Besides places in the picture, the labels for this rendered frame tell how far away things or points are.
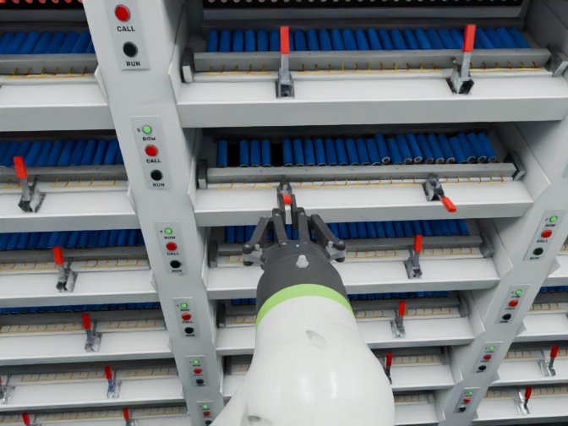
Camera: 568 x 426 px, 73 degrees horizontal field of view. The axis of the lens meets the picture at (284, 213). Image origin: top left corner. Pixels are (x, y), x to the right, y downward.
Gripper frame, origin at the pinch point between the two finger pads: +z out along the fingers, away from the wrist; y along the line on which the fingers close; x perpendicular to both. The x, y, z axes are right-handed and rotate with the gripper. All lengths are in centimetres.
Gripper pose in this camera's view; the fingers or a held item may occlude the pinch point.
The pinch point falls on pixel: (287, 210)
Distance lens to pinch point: 59.8
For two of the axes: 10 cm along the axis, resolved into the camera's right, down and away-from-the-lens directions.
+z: -0.5, -4.1, 9.1
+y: 10.0, -0.3, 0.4
